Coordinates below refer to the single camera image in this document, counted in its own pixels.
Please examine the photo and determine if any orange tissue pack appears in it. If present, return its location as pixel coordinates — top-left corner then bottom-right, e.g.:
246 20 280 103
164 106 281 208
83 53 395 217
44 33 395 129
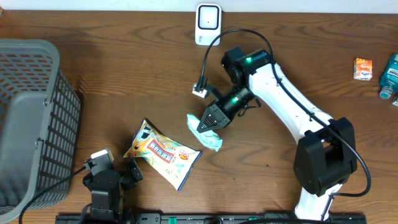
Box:
353 58 373 81

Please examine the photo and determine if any red white snack package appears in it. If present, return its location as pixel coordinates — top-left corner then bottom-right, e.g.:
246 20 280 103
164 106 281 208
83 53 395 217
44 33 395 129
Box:
124 119 202 191

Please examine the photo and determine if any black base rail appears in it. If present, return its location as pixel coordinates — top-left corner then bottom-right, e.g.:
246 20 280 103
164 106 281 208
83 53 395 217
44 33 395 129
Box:
55 213 368 224

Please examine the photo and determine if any white barcode scanner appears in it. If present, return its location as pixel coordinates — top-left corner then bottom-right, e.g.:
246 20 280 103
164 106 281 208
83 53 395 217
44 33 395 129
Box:
195 3 222 46

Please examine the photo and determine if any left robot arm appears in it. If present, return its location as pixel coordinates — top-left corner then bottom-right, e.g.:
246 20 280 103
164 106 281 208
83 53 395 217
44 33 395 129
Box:
80 155 143 223

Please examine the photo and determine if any teal mouthwash bottle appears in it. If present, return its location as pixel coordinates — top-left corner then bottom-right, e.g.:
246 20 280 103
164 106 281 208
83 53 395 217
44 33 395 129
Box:
379 54 397 100

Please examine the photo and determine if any green round label box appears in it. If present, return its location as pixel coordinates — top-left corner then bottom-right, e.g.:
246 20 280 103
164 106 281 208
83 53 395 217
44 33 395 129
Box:
392 95 398 106

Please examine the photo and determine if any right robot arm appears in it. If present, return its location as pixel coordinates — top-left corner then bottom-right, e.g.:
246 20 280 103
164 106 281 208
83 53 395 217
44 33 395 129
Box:
192 47 358 221

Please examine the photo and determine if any green wet wipes pack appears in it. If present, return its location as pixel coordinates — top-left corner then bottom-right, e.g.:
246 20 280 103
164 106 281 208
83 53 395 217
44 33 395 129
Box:
187 114 223 152

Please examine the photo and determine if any grey plastic mesh basket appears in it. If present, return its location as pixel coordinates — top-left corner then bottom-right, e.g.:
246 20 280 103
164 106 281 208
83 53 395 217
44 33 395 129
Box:
1 39 81 223

